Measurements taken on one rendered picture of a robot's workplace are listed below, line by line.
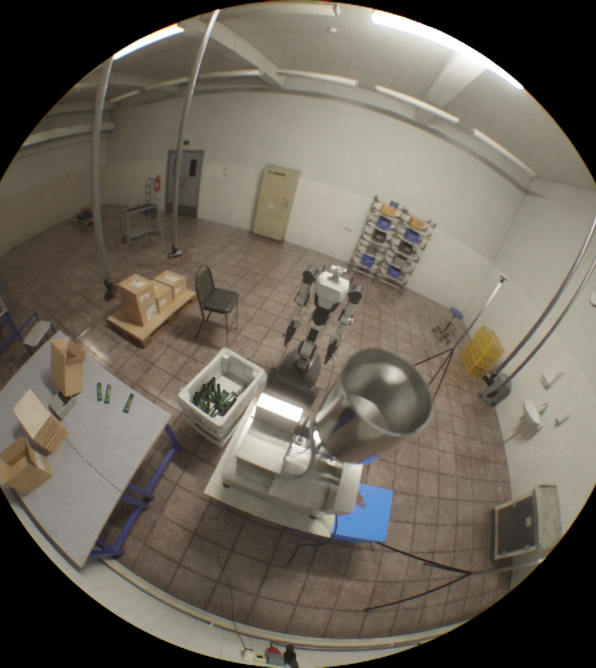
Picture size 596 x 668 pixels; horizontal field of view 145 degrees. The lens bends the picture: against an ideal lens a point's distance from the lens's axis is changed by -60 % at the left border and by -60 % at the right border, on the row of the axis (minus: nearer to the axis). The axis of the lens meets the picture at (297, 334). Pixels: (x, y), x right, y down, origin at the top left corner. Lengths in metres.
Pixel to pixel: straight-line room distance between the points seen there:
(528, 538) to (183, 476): 3.70
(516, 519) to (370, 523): 2.20
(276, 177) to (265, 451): 5.67
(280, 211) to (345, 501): 5.79
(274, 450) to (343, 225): 5.64
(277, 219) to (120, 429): 5.48
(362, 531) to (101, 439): 1.84
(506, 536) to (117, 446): 3.95
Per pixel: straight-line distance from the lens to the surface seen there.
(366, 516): 1.85
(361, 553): 2.51
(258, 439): 0.93
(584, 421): 4.02
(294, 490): 1.04
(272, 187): 6.02
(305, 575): 2.35
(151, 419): 1.71
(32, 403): 1.94
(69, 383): 1.95
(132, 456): 1.65
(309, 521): 1.53
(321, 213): 6.12
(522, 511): 3.51
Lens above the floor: 2.22
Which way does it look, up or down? 41 degrees down
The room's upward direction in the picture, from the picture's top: 18 degrees clockwise
